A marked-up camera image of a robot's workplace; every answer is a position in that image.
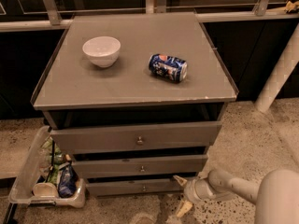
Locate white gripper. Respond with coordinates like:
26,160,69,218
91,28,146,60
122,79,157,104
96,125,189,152
174,175,216,218

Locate grey bottom drawer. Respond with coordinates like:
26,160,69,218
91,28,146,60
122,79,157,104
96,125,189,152
86,178,182,196

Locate grey drawer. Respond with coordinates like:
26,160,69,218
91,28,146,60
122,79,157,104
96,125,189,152
86,178,182,196
50,121,221,154
73,155,207,178

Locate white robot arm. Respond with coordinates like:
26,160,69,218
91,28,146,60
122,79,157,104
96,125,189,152
174,169,299,224

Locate grey middle drawer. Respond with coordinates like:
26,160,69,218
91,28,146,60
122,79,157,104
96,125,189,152
73,155,207,178

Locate grey drawer cabinet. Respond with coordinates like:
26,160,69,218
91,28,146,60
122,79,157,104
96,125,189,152
32,13,237,185

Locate grey top drawer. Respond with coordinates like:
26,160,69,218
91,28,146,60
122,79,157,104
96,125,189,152
50,121,221,154

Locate blue snack bag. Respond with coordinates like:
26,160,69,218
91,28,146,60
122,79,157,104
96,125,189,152
58,164,78,198

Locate blue soda can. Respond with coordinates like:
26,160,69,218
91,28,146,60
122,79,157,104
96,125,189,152
149,54,188,82

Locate green snack packets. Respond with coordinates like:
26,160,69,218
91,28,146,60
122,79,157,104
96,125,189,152
37,136,65,186

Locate white cup in bin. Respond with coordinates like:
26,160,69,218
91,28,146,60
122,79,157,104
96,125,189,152
33,183,59,198

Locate clear plastic bin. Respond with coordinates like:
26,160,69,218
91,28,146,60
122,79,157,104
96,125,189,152
8,126,85,208

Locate white ceramic bowl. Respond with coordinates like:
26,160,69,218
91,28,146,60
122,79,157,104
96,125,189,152
82,36,121,68

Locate white diagonal post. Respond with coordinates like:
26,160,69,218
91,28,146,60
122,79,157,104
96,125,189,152
255,24,299,113

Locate metal railing frame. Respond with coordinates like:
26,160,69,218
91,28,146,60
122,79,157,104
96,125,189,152
0,0,298,32

